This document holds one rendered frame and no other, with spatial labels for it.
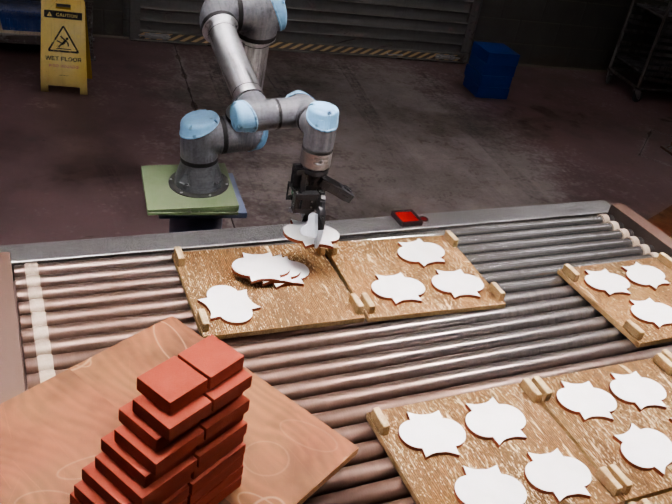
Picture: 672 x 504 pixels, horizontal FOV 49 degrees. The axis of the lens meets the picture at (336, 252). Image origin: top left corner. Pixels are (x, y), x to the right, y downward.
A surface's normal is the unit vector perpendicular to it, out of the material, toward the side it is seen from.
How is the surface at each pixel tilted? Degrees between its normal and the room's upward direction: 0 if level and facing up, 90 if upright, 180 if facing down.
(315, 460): 0
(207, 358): 0
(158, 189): 4
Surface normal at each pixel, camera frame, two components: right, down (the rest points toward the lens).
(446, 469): 0.16, -0.83
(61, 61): 0.24, 0.35
